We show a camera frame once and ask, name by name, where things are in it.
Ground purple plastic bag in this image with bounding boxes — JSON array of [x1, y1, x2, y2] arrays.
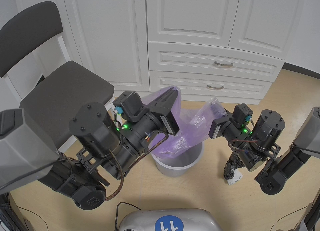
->
[[142, 85, 227, 159]]

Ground crumpled white paper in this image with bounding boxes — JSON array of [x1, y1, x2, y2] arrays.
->
[[226, 170, 243, 185]]

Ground black cable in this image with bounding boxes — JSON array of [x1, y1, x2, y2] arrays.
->
[[114, 202, 142, 229], [271, 206, 309, 231]]

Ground white chair grey cushions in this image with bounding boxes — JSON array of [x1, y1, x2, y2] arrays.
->
[[0, 2, 115, 150]]

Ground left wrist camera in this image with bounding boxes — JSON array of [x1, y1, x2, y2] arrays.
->
[[112, 91, 148, 123]]

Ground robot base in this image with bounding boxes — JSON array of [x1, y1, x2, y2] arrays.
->
[[119, 209, 223, 231]]

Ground crumpled black plastic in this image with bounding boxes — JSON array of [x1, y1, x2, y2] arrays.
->
[[223, 153, 245, 180]]

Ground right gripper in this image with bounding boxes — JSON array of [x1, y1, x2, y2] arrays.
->
[[211, 108, 250, 143]]

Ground pale grey trash bin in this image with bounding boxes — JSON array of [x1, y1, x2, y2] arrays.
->
[[151, 140, 204, 177]]

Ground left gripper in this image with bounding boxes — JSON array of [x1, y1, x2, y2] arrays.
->
[[122, 88, 180, 154]]

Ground white wardrobe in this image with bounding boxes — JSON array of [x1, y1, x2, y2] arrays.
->
[[14, 0, 309, 105]]

